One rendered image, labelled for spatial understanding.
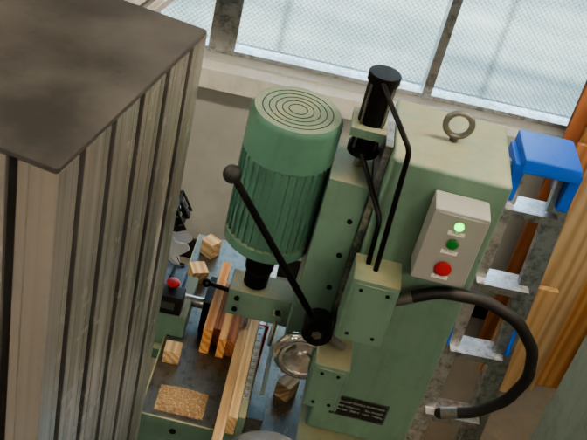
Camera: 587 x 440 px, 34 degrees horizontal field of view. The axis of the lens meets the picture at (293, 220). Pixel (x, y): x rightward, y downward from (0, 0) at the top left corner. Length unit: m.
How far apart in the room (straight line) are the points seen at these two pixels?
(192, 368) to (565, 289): 1.67
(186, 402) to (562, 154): 1.25
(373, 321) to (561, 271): 1.61
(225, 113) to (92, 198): 2.67
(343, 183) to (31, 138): 1.17
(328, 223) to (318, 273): 0.13
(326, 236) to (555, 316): 1.73
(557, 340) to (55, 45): 2.98
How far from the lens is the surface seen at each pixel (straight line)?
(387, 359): 2.00
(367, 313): 1.81
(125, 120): 0.72
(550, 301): 3.37
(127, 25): 0.82
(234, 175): 1.70
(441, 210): 1.69
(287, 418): 2.17
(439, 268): 1.75
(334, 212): 1.82
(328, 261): 1.90
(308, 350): 1.97
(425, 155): 1.74
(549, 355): 3.64
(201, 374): 2.07
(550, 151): 2.67
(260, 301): 2.03
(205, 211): 3.61
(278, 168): 1.76
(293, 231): 1.86
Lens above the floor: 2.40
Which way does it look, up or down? 36 degrees down
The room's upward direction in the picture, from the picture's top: 15 degrees clockwise
